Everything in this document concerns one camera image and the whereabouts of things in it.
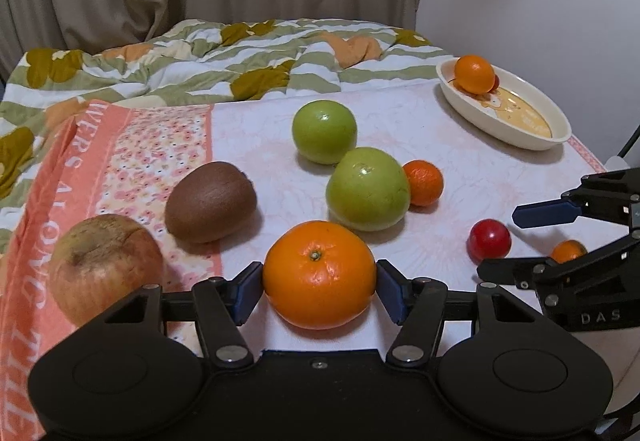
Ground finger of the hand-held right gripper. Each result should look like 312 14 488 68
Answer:
476 230 640 293
512 168 640 229

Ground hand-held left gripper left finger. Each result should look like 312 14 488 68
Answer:
92 261 265 369

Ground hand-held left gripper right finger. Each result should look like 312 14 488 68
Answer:
376 259 547 369

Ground small mandarin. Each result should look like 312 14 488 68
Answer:
550 239 588 265
402 160 445 208

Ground large orange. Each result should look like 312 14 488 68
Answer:
263 220 378 331

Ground white oval bowl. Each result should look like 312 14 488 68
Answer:
436 57 572 152

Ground brown kiwi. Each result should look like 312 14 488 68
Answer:
164 161 258 244

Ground large green apple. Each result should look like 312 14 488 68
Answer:
326 147 412 233

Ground red yellow apple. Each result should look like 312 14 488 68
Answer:
48 215 166 328

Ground round green apple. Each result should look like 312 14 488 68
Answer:
292 100 359 166

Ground medium orange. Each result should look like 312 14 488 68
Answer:
454 55 496 95

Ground pink floral blanket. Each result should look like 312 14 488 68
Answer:
0 71 626 441

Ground green striped floral quilt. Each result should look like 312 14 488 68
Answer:
0 18 453 222

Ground black cable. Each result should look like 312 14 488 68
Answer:
619 127 640 158

